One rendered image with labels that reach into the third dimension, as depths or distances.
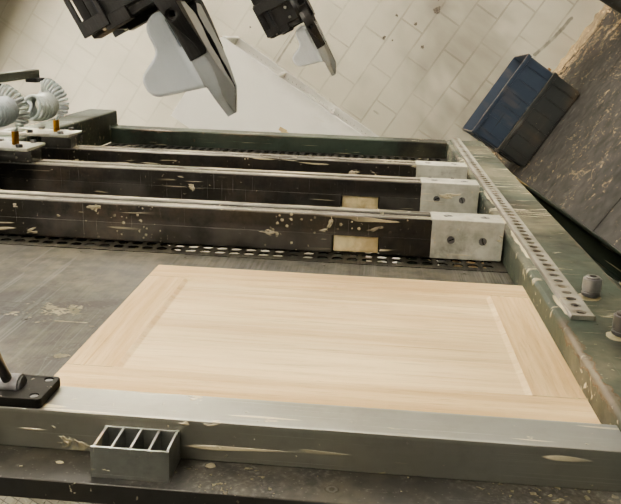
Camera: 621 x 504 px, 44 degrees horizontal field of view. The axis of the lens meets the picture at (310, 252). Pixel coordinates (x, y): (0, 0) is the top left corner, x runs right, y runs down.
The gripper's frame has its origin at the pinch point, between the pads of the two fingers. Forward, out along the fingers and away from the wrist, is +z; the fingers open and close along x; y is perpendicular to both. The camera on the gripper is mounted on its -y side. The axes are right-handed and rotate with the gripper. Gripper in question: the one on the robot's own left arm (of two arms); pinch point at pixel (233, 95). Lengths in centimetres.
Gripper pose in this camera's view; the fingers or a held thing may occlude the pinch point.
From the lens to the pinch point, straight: 62.3
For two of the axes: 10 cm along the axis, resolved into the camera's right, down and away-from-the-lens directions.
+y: -8.8, 4.2, 2.1
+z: 4.6, 8.6, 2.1
